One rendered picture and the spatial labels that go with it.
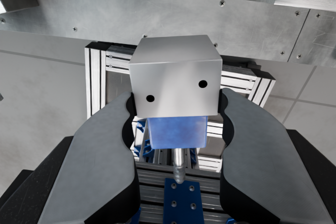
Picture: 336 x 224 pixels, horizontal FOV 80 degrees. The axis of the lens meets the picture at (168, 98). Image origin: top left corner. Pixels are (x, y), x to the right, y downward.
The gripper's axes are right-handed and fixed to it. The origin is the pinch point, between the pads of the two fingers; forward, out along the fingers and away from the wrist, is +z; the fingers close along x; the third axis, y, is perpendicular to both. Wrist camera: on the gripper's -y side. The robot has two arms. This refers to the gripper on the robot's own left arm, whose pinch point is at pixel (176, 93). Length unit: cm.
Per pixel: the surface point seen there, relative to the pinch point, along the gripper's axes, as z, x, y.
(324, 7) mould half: 6.0, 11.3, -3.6
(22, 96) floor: 95, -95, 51
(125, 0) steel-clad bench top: 15.0, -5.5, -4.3
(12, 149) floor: 95, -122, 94
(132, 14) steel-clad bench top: 15.0, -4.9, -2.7
